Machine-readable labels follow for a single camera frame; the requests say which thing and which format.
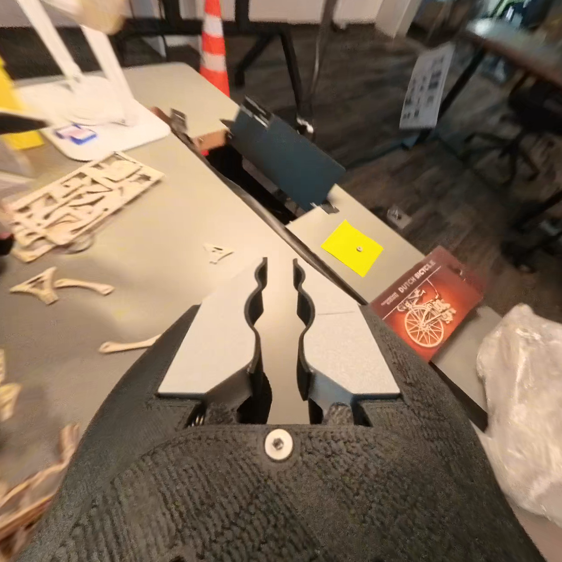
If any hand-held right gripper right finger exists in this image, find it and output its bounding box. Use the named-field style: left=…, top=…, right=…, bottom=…
left=293, top=258, right=401, bottom=402

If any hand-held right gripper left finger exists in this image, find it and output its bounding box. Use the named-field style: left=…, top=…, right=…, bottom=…
left=157, top=257, right=268, bottom=401

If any clear plastic bag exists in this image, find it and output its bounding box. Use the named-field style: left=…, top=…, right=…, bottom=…
left=476, top=303, right=562, bottom=528

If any thin plywood parts sheet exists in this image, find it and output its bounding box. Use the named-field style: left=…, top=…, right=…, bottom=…
left=0, top=151, right=166, bottom=247

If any curved wooden strip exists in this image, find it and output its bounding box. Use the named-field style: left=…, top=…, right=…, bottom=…
left=98, top=335, right=161, bottom=354
left=54, top=278, right=115, bottom=296

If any brown product box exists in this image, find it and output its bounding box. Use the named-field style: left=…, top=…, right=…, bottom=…
left=370, top=245, right=486, bottom=363

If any triangular wooden piece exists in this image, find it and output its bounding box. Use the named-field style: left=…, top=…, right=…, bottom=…
left=204, top=243, right=235, bottom=264
left=10, top=266, right=60, bottom=305

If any flat yellow paper note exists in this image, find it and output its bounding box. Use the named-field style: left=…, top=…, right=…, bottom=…
left=320, top=219, right=384, bottom=277

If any black equipment box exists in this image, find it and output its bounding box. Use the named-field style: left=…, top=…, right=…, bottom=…
left=227, top=96, right=347, bottom=212

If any blue-edged card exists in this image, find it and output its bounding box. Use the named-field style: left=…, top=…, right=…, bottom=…
left=54, top=124, right=97, bottom=145

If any wooden book stand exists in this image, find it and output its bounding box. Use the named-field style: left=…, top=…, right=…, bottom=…
left=13, top=0, right=171, bottom=162

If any printed paper sheet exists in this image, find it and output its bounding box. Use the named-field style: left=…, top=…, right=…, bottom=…
left=399, top=42, right=455, bottom=131

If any orange traffic cone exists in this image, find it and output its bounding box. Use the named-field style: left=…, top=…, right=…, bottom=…
left=199, top=0, right=232, bottom=98

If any yellow plastic bin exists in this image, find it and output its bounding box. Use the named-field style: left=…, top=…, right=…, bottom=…
left=0, top=56, right=45, bottom=151

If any dark long desk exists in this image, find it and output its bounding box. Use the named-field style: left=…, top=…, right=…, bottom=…
left=461, top=17, right=562, bottom=90

